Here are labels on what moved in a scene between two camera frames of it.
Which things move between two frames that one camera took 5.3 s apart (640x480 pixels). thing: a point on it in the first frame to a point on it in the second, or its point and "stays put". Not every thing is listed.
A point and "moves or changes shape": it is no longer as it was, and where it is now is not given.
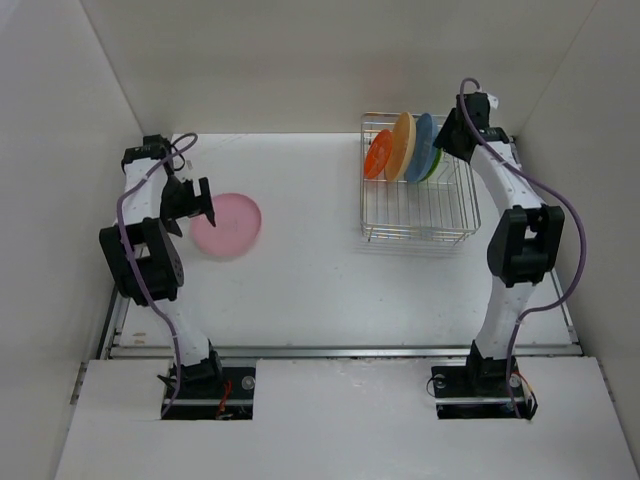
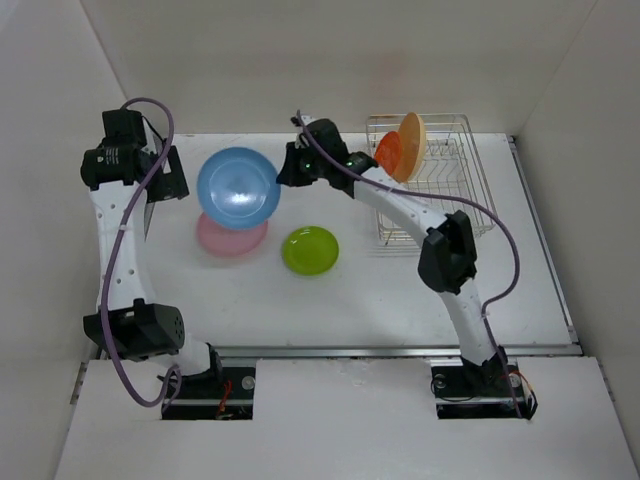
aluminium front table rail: (337, 351) stays put
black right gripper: (444, 137) to (290, 173)
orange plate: (378, 154) moves or changes shape
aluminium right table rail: (555, 274) stays put
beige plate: (401, 147) moves or changes shape
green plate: (439, 153) to (309, 250)
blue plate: (421, 152) to (238, 189)
